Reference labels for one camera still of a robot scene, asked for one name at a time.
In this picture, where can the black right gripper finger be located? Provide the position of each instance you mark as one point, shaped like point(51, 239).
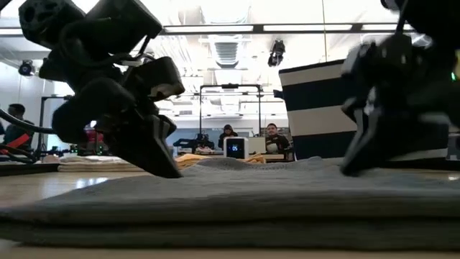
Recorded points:
point(363, 147)

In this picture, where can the white black display device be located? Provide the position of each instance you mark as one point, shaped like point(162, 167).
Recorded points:
point(235, 148)

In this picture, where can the black background workstation frame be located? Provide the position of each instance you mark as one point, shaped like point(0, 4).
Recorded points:
point(41, 126)
point(230, 86)

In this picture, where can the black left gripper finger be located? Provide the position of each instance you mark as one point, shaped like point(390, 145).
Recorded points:
point(143, 151)
point(163, 129)

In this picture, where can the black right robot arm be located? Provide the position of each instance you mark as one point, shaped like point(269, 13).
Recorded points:
point(427, 18)

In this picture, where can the red background equipment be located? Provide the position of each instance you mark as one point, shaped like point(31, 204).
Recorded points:
point(94, 138)

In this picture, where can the yellow towel with white tags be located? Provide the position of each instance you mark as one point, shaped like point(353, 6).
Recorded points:
point(187, 160)

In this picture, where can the navy white striped fabric basket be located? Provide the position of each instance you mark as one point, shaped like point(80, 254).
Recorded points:
point(316, 108)

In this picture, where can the grey towel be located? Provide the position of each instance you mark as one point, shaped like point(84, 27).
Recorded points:
point(230, 205)

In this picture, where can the person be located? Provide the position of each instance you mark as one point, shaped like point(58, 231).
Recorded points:
point(227, 134)
point(16, 122)
point(276, 138)

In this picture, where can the black background robot arm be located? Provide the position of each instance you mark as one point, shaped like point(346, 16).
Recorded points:
point(196, 142)

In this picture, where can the black overhead frame bar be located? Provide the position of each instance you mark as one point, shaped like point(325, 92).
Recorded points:
point(287, 28)

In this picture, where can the red background lever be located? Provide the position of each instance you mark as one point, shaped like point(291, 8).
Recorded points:
point(18, 142)

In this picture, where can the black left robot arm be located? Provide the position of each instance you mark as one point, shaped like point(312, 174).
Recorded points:
point(108, 25)

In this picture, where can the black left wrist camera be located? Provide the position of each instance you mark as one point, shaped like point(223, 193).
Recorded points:
point(158, 77)

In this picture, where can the black ceiling-mounted camera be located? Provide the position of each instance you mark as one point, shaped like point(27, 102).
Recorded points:
point(26, 68)
point(276, 54)

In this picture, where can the white checked towel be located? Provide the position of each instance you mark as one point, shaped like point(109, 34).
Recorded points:
point(97, 163)

